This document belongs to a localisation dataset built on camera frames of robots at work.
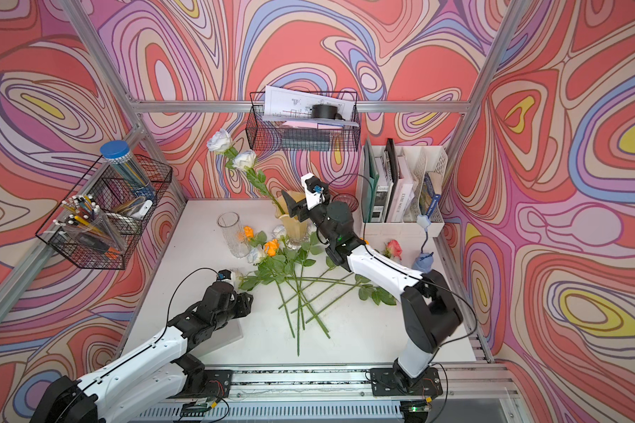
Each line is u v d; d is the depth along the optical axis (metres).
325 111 0.82
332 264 0.96
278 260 0.96
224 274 0.76
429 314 0.45
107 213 0.69
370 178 0.85
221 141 0.74
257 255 0.94
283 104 0.86
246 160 0.76
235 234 0.99
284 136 1.01
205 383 0.72
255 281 0.93
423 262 0.90
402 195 0.92
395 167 0.90
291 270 0.95
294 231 0.94
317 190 0.62
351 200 0.94
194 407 0.72
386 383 0.72
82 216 0.58
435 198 0.97
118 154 0.70
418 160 1.06
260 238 1.05
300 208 0.67
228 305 0.68
